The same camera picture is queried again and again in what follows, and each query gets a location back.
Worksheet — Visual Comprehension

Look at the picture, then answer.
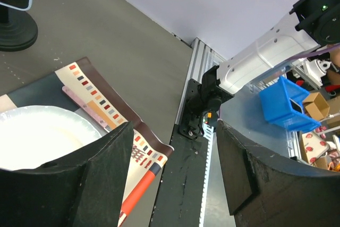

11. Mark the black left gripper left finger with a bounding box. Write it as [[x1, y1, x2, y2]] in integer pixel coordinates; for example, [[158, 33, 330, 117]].
[[1, 122, 133, 226]]

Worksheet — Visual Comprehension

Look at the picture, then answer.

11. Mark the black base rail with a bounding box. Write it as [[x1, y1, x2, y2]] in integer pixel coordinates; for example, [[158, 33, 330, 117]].
[[149, 125, 214, 226]]

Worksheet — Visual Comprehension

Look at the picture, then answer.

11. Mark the strawberry patterned pouch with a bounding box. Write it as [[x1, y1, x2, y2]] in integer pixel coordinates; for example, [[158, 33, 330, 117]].
[[300, 132, 330, 165]]

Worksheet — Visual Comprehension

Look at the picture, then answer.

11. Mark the white paper plate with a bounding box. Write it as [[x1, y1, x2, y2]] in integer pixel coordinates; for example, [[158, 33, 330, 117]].
[[1, 105, 101, 171]]

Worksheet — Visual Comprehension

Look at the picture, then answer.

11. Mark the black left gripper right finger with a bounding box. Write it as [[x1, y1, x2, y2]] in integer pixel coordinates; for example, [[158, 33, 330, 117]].
[[216, 121, 339, 226]]

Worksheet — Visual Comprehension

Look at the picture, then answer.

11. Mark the blue plastic storage bin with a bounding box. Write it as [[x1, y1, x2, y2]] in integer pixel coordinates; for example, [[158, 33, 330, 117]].
[[259, 77, 320, 133]]

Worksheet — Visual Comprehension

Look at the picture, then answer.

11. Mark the brown cardboard box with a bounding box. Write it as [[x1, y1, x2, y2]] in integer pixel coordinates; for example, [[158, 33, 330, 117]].
[[303, 92, 330, 121]]

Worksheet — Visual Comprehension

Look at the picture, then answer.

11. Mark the grey slotted cable duct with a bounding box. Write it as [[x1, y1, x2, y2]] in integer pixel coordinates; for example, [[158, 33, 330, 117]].
[[199, 124, 214, 227]]

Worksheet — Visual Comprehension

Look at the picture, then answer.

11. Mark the colourful patterned placemat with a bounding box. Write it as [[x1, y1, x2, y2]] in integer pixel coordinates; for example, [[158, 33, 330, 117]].
[[1, 57, 174, 226]]

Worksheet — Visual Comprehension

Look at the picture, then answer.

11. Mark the black phone stand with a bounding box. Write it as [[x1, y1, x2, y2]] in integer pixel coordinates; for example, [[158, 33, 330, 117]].
[[1, 5, 38, 52]]

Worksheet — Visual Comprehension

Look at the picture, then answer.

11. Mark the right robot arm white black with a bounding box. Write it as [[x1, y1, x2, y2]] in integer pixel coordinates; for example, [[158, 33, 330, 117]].
[[178, 0, 339, 140]]

